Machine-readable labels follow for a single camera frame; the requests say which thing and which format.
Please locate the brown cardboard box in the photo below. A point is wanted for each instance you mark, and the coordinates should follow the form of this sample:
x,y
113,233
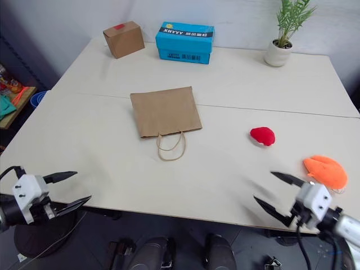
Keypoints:
x,y
125,40

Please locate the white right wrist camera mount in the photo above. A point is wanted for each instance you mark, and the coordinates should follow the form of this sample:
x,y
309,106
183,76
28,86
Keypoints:
x,y
312,194

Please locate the black round floor base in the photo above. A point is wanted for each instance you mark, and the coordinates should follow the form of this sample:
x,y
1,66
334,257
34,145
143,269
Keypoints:
x,y
42,239

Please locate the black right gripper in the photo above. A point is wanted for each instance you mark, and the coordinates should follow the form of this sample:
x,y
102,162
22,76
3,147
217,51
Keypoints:
x,y
299,215

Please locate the black metal rack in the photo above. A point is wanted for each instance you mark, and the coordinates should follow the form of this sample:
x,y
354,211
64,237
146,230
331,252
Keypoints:
x,y
17,56

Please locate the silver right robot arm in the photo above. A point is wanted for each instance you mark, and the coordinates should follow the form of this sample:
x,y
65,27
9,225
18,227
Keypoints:
x,y
348,225

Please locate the blue plastic bucket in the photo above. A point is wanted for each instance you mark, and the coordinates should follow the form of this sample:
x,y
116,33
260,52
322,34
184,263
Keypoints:
x,y
38,98

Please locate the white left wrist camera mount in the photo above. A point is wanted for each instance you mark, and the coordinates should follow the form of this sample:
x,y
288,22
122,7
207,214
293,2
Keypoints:
x,y
28,187

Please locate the white ribbed plant pot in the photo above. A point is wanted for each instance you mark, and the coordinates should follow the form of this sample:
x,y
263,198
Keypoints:
x,y
277,54

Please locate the low wooden side table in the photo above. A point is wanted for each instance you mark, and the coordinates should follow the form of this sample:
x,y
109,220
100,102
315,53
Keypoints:
x,y
25,98

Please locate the dark rounded shape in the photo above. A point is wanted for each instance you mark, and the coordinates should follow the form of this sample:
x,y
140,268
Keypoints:
x,y
152,253
219,251

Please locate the orange plastic tool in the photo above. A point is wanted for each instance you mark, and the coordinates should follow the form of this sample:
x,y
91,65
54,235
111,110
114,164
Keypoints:
x,y
20,94

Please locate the red plush toy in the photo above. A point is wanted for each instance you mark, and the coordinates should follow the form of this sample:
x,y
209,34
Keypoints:
x,y
263,135

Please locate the orange plush toy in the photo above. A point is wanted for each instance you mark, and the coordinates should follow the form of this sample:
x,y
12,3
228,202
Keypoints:
x,y
327,171

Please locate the blue shoe box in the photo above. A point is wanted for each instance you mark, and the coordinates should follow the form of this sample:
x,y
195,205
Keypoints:
x,y
184,42

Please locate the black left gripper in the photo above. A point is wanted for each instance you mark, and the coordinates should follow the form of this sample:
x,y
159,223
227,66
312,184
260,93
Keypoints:
x,y
39,212

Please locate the green cloth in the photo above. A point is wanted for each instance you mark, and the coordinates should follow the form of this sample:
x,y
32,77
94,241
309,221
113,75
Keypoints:
x,y
5,107

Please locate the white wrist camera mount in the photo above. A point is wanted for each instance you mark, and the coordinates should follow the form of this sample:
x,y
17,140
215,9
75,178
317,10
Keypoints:
x,y
312,194
28,187

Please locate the green leafy plant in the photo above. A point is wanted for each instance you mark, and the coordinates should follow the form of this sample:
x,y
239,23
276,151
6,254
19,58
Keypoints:
x,y
292,14

